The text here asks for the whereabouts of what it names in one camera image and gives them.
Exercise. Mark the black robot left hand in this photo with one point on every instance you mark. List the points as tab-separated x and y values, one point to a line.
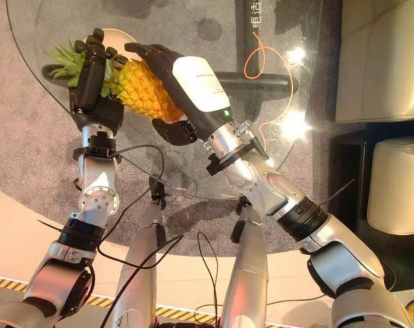
91	82

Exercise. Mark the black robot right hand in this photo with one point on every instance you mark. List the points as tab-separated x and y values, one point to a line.
196	82

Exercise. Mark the yellow pineapple with green crown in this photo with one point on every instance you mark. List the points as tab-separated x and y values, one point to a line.
142	85

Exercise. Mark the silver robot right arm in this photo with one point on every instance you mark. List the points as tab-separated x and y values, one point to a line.
296	208

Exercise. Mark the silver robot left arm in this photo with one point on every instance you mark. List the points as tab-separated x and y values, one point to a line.
96	201

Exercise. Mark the black table base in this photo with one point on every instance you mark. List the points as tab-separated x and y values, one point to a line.
261	80

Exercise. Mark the grey round rug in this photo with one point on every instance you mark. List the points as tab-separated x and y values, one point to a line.
32	143

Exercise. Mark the dark side table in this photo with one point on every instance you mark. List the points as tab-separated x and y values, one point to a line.
347	171

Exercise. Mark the cream leather sofa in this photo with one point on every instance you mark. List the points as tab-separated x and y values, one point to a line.
381	61

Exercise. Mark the yellow black hazard tape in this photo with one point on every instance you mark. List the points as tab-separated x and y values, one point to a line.
101	301

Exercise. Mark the cream leather ottoman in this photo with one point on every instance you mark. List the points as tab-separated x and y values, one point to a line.
398	184

